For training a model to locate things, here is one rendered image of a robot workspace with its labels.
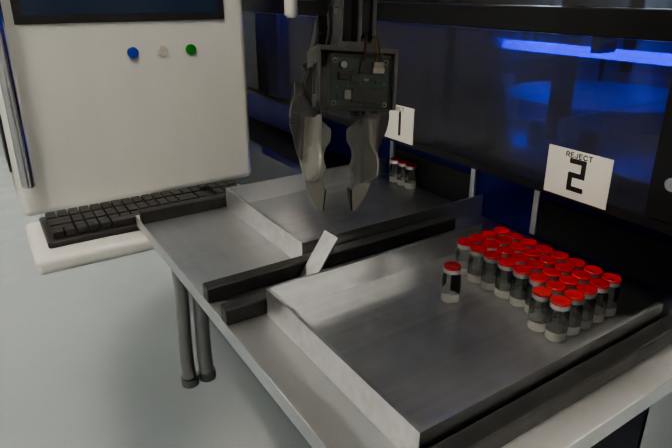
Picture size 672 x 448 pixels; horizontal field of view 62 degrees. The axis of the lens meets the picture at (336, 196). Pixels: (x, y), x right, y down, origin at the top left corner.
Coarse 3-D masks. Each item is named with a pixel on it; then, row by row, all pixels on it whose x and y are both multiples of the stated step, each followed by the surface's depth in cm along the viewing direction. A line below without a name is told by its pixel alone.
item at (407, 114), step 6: (396, 108) 92; (402, 108) 91; (408, 108) 90; (390, 114) 94; (396, 114) 93; (402, 114) 91; (408, 114) 90; (390, 120) 94; (396, 120) 93; (402, 120) 92; (408, 120) 90; (390, 126) 95; (396, 126) 93; (402, 126) 92; (408, 126) 91; (390, 132) 95; (396, 132) 94; (402, 132) 92; (408, 132) 91; (396, 138) 94; (402, 138) 93; (408, 138) 91
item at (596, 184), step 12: (552, 144) 68; (552, 156) 69; (564, 156) 67; (576, 156) 66; (588, 156) 65; (552, 168) 69; (564, 168) 68; (576, 168) 66; (588, 168) 65; (600, 168) 64; (612, 168) 62; (552, 180) 69; (564, 180) 68; (576, 180) 66; (588, 180) 65; (600, 180) 64; (552, 192) 70; (564, 192) 68; (588, 192) 65; (600, 192) 64; (588, 204) 66; (600, 204) 64
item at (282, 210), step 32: (384, 160) 111; (256, 192) 97; (288, 192) 101; (384, 192) 102; (416, 192) 102; (256, 224) 85; (288, 224) 88; (320, 224) 88; (352, 224) 88; (384, 224) 81
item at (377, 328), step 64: (384, 256) 71; (448, 256) 77; (320, 320) 62; (384, 320) 62; (448, 320) 62; (512, 320) 62; (640, 320) 57; (384, 384) 52; (448, 384) 52; (512, 384) 47
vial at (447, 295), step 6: (444, 270) 65; (444, 276) 65; (450, 276) 64; (456, 276) 64; (444, 282) 65; (450, 282) 64; (456, 282) 64; (444, 288) 65; (450, 288) 65; (456, 288) 65; (444, 294) 65; (450, 294) 65; (456, 294) 65; (444, 300) 66; (450, 300) 65; (456, 300) 65
